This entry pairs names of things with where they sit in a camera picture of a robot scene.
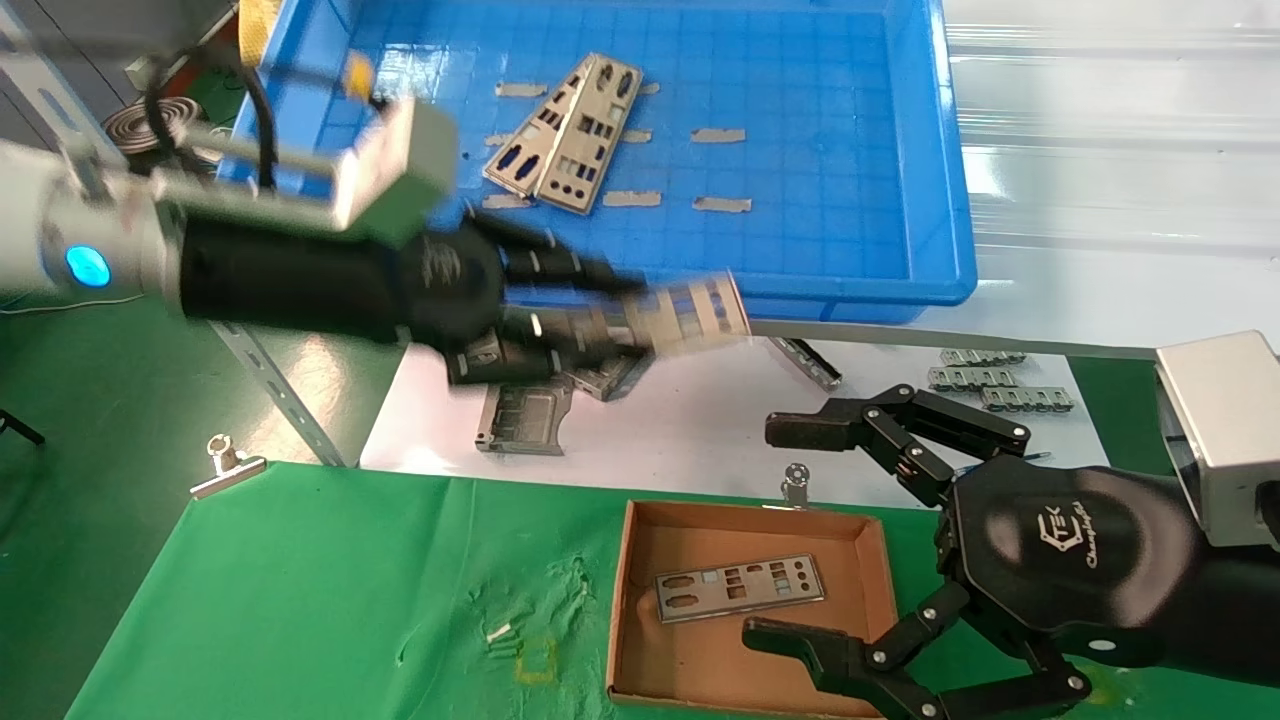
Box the blue plastic tray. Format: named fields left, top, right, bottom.
left=215, top=0, right=979, bottom=326

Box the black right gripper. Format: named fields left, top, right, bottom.
left=742, top=385, right=1201, bottom=720

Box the flat metal frame plate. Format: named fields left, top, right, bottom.
left=475, top=383, right=574, bottom=456

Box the narrow metal strip part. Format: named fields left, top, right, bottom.
left=770, top=337, right=841, bottom=391

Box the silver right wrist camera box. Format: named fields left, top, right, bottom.
left=1154, top=331, right=1280, bottom=550

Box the black round disc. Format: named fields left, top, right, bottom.
left=103, top=97, right=216, bottom=163

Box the folded metal bracket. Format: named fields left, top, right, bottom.
left=568, top=350, right=653, bottom=403

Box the green cloth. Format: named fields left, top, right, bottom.
left=62, top=460, right=1280, bottom=720

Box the white board sheet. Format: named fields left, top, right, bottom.
left=358, top=325, right=1109, bottom=511

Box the grey metal shelf beam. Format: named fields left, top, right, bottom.
left=745, top=318, right=1166, bottom=359

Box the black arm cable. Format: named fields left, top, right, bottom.
left=145, top=45, right=279, bottom=193

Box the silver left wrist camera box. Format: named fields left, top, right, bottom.
left=328, top=95, right=463, bottom=251

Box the brown cardboard box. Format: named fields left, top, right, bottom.
left=605, top=498, right=901, bottom=720

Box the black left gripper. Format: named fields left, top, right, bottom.
left=395, top=210, right=659, bottom=386

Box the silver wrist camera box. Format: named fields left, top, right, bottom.
left=1154, top=331, right=1280, bottom=550
left=328, top=95, right=463, bottom=251

